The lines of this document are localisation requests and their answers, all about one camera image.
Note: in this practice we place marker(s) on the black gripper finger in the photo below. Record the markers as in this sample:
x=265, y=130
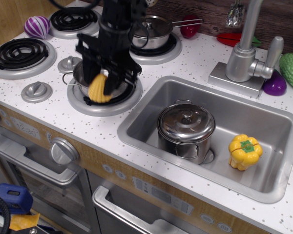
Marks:
x=91, y=65
x=115, y=78

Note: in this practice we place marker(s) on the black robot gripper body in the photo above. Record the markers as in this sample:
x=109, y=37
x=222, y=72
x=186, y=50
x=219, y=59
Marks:
x=113, y=45

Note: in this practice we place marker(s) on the yellow toy corn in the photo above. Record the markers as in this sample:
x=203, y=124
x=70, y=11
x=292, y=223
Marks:
x=96, y=90

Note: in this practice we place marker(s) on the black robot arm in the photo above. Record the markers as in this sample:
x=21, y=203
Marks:
x=122, y=14

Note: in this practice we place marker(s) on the silver stove knob middle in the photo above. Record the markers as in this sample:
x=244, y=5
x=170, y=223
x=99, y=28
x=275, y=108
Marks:
x=68, y=64

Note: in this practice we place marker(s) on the silver stove knob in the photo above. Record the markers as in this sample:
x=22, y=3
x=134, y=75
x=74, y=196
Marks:
x=68, y=64
x=36, y=92

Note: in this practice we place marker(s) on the silver stove knob front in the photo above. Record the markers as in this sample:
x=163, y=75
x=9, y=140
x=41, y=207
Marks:
x=36, y=92

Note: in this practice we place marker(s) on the front right burner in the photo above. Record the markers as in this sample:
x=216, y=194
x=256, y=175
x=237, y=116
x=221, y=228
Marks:
x=76, y=100

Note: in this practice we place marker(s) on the back right burner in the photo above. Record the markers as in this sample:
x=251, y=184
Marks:
x=166, y=53

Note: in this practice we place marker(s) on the steel saucepan with lid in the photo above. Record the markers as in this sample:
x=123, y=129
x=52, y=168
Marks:
x=153, y=31

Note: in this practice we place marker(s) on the back left black burner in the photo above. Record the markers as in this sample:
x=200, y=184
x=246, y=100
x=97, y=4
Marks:
x=64, y=25

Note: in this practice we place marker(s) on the black burner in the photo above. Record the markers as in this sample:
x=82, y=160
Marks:
x=25, y=58
x=64, y=25

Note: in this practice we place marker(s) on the purple white striped toy onion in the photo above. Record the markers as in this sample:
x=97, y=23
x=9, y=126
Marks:
x=37, y=27

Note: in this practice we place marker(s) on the front left black burner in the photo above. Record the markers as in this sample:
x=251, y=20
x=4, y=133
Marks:
x=25, y=58

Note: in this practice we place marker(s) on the red toy pepper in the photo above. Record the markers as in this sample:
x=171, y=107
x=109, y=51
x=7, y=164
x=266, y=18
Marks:
x=190, y=27

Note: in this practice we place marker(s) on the steel pot with lid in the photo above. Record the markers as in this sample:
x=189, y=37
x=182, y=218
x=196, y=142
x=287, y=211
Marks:
x=185, y=130

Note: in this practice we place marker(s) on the silver oven dial knob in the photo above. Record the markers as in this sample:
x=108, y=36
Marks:
x=62, y=152

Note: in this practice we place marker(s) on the red toy chili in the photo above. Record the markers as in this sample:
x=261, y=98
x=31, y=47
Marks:
x=231, y=39

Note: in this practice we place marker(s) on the hanging silver utensil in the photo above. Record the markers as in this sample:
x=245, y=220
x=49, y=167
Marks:
x=235, y=15

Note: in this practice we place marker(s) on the silver toy faucet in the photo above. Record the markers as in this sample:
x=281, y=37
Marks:
x=244, y=74

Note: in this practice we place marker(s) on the yellow toy bell pepper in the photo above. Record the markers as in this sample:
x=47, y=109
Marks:
x=244, y=152

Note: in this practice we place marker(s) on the purple toy eggplant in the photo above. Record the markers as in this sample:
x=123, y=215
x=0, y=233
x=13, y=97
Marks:
x=276, y=85

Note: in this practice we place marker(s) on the green toy bitter gourd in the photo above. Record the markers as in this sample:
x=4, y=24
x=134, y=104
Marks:
x=286, y=67

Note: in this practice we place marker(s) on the small steel two-handled pan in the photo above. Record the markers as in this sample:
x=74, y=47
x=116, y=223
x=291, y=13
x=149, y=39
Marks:
x=123, y=91

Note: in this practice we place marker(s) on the silver oven door handle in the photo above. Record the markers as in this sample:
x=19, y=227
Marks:
x=14, y=153

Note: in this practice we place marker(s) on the silver dishwasher door handle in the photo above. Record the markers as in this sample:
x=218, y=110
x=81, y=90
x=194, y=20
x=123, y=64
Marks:
x=115, y=219

